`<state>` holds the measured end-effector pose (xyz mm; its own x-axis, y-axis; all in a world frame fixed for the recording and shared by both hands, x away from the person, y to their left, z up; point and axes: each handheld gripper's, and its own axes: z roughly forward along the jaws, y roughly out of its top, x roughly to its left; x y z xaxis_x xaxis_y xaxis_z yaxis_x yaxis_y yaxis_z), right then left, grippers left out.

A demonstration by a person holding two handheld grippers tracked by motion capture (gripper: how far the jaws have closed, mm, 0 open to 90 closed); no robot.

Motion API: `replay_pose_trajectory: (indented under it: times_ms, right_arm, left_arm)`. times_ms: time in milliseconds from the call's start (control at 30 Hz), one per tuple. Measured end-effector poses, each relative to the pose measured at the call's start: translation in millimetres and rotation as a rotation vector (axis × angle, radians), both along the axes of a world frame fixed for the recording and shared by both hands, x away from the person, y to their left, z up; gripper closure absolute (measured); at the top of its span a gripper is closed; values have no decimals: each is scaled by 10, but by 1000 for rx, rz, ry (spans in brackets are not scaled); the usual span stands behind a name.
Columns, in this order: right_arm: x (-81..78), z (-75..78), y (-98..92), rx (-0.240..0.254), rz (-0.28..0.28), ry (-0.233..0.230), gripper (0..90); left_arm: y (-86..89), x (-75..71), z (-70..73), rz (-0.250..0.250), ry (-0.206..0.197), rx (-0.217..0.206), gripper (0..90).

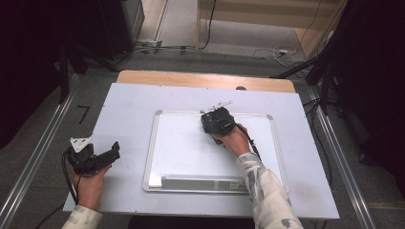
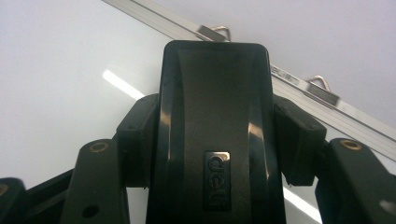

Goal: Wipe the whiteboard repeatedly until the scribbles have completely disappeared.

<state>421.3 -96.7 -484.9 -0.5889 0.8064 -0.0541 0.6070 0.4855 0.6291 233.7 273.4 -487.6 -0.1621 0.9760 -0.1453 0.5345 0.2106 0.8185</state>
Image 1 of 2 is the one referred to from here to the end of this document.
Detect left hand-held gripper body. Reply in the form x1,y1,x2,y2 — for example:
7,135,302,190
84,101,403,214
64,135,109,177

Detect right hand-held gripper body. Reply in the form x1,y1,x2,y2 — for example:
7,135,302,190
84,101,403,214
199,100,239,137

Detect white whiteboard with metal frame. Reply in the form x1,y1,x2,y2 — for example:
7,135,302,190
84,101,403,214
141,109,289,196

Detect person's right hand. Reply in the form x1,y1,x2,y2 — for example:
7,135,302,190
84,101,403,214
211,123,251,158

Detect person's left hand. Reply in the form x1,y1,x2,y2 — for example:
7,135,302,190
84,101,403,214
72,164,112,212

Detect large white panel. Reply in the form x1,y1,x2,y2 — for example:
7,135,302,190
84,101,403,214
62,82,340,220

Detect wooden table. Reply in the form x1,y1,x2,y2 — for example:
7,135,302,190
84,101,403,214
116,70,297,94

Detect black metal stand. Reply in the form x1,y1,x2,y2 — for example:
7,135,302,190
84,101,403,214
269,31,345,116
56,41,119,105

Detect light wooden shelf unit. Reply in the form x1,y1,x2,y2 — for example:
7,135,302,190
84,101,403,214
195,0,349,60

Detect dark cabinet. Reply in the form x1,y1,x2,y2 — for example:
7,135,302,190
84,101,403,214
95,0,146,61

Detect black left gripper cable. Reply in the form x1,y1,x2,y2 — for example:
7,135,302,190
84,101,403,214
33,150,80,229

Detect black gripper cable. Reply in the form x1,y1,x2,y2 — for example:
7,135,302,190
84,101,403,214
234,122,263,162
33,150,80,229

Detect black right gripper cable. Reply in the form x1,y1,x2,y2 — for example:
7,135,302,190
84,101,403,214
234,122,263,162

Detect aluminium floor rail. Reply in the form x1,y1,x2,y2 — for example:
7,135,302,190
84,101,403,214
306,85,378,229
0,73,81,229

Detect grey floor cables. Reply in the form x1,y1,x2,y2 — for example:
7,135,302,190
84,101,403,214
117,39,198,60

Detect white floor cable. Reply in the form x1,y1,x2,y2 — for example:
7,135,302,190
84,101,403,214
251,45,300,69

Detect black hanging cable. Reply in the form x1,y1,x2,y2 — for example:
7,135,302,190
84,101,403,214
198,0,218,51

